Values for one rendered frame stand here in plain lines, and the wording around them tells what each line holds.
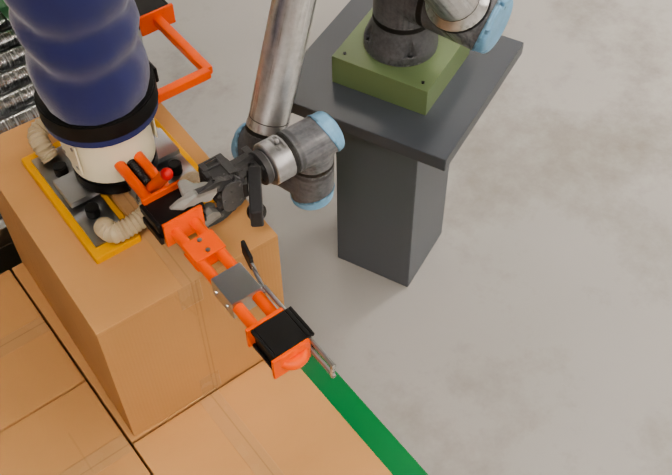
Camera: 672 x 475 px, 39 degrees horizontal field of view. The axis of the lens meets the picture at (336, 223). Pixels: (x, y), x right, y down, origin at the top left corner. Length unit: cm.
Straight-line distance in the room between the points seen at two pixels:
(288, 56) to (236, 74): 180
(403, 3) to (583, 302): 119
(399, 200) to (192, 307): 96
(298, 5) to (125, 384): 82
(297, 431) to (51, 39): 97
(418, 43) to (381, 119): 21
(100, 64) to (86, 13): 11
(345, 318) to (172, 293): 115
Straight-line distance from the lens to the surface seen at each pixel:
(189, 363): 204
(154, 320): 186
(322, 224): 313
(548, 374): 286
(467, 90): 249
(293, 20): 186
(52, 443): 218
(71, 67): 169
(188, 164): 201
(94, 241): 191
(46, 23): 164
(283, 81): 191
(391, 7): 233
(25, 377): 228
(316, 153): 185
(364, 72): 241
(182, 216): 174
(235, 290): 164
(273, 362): 154
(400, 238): 281
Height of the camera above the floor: 241
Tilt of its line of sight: 50 degrees down
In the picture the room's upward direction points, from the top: 1 degrees counter-clockwise
